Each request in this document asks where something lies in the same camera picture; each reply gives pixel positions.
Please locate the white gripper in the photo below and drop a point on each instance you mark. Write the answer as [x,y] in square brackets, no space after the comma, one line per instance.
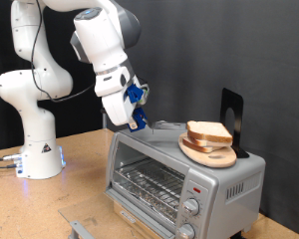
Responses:
[114,106]

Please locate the metal spatula with blue block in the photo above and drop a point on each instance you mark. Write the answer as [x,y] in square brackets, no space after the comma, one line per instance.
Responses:
[166,125]

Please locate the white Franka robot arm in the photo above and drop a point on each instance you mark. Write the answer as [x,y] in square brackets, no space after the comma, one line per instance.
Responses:
[33,86]

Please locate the silver oven knob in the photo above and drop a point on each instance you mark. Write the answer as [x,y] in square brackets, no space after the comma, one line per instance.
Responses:
[186,231]
[191,207]

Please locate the wooden box under oven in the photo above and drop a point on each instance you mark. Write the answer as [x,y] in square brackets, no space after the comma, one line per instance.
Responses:
[141,231]

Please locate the silver toaster oven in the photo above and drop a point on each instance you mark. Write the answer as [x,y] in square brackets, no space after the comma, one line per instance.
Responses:
[219,212]

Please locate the grey metal pole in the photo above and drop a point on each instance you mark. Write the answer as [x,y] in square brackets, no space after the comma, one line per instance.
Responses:
[104,121]

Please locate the black fabric backdrop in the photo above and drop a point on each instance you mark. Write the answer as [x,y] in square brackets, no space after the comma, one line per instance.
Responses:
[76,122]

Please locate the round wooden cutting board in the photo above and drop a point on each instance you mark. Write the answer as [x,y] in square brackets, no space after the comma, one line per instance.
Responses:
[216,160]

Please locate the grey fabric backdrop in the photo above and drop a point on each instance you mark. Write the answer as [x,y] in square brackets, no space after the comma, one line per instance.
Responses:
[206,49]

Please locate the black metal bookend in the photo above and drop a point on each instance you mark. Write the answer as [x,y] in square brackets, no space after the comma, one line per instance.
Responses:
[237,99]

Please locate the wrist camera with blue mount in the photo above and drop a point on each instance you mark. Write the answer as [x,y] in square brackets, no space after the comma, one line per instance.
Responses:
[133,93]

